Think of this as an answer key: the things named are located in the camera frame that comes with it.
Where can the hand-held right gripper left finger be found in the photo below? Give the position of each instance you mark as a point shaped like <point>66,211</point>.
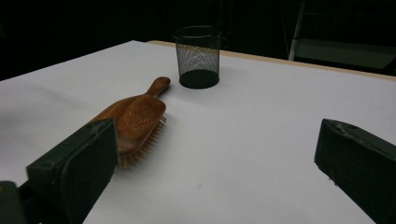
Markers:
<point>77,174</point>

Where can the wooden hairbrush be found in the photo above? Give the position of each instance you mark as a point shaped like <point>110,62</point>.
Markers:
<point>140,118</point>

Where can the black mesh pen cup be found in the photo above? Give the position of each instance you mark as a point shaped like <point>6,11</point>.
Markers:
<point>199,79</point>

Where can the white-legged desk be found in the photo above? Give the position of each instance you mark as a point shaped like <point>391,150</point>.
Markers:
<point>342,51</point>

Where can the white table mat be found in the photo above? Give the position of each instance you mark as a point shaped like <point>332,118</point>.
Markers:
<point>249,140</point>

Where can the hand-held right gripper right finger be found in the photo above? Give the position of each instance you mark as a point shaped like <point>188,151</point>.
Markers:
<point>358,168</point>

